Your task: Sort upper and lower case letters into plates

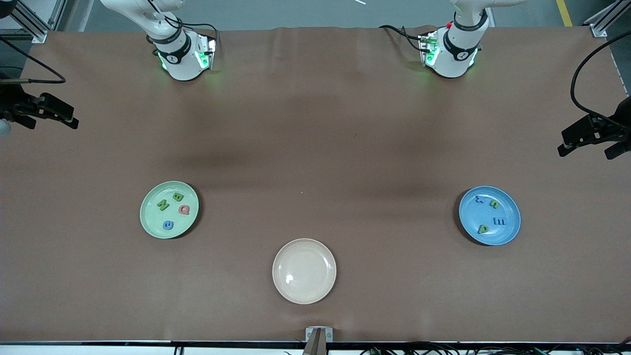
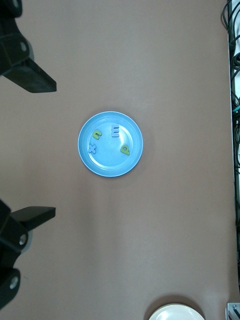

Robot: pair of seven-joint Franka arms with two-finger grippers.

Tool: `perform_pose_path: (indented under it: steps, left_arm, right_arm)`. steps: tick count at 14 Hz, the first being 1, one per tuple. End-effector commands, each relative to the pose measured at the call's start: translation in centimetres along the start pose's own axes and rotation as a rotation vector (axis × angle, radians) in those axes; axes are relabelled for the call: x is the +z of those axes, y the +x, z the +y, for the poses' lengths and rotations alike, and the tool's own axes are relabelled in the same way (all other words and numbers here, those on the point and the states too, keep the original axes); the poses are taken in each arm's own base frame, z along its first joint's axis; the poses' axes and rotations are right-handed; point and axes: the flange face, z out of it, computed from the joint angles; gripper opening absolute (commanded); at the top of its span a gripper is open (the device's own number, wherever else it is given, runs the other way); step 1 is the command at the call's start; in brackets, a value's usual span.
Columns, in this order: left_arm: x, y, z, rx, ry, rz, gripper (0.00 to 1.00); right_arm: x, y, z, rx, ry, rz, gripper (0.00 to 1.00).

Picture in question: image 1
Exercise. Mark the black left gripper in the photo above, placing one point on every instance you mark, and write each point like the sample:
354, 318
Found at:
618, 122

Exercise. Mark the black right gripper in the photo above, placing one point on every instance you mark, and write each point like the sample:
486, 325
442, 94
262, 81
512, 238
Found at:
12, 102

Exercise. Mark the blue lowercase letter m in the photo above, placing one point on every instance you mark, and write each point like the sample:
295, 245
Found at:
499, 221

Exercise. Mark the blue plus sign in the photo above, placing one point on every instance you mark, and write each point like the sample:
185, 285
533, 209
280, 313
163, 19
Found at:
480, 199

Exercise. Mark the green capital letter N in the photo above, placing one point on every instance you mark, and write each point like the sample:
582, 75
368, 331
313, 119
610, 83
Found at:
162, 204

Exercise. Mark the blue lowercase letter e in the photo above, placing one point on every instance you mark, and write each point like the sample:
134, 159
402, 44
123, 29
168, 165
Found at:
164, 225

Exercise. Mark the red capital letter Q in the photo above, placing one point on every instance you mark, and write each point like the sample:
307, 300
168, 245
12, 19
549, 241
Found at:
180, 209

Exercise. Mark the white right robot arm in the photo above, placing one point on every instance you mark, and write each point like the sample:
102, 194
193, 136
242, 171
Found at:
185, 61

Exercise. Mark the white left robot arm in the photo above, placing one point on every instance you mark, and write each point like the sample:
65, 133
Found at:
456, 54

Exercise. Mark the blue plate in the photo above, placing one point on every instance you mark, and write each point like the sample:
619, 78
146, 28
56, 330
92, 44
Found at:
510, 207

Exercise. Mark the light green plate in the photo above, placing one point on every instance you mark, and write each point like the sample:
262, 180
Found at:
148, 217

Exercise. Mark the metal base connector plate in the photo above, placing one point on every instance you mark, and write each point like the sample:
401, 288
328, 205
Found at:
209, 49
425, 47

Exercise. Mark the brown table cover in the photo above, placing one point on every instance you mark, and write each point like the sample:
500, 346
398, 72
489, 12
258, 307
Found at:
315, 98

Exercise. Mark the beige plate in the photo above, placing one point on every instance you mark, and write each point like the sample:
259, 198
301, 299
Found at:
304, 271

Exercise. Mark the aluminium frame profile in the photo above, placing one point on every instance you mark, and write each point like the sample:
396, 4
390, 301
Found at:
39, 34
599, 27

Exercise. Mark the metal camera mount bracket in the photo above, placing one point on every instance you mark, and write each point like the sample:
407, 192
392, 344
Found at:
309, 334

